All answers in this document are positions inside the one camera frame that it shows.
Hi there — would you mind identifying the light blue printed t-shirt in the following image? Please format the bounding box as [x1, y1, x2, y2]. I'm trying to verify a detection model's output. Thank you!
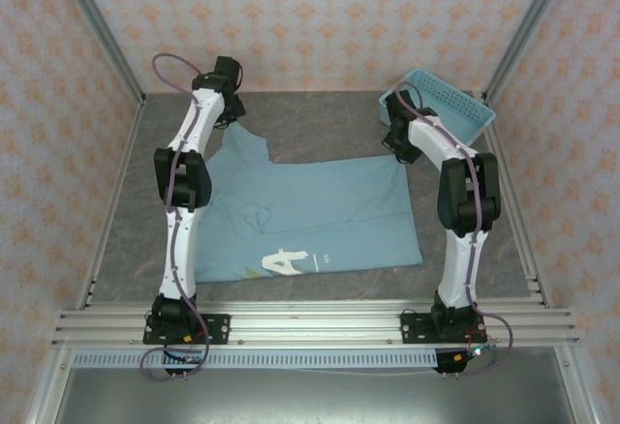
[196, 126, 422, 284]

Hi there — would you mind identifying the light blue plastic basket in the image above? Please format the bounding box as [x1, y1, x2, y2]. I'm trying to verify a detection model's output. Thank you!
[377, 68, 497, 145]

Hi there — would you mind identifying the wide aluminium mounting beam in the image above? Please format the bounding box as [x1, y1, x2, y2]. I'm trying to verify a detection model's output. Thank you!
[50, 300, 581, 348]

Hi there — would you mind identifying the grey metal sheet panel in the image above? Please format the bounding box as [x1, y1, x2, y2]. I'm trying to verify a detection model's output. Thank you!
[47, 368, 595, 424]

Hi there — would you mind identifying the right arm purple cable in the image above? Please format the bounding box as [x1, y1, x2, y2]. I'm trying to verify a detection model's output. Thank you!
[395, 80, 514, 377]

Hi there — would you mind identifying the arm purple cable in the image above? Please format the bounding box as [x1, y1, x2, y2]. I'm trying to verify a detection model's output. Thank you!
[395, 80, 514, 377]
[139, 52, 212, 382]

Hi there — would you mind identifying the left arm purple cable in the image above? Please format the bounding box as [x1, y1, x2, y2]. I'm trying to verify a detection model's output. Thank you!
[139, 52, 212, 382]

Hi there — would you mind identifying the aluminium corner post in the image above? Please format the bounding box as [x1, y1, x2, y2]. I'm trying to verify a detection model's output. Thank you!
[51, 0, 146, 106]
[483, 0, 575, 104]

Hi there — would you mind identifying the aluminium table side rail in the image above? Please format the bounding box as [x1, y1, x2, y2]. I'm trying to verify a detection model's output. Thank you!
[77, 97, 146, 309]
[483, 99, 551, 309]

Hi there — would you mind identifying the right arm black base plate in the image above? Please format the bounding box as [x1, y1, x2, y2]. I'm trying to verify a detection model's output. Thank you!
[400, 311, 488, 346]

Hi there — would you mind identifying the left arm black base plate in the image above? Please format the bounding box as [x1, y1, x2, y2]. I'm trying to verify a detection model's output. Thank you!
[142, 314, 232, 346]

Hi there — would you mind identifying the white slotted cable duct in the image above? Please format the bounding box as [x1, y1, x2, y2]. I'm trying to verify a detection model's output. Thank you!
[71, 349, 440, 370]

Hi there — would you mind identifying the aluminium lower frame rail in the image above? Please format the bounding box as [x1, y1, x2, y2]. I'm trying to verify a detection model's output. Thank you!
[26, 346, 74, 424]
[554, 346, 602, 424]

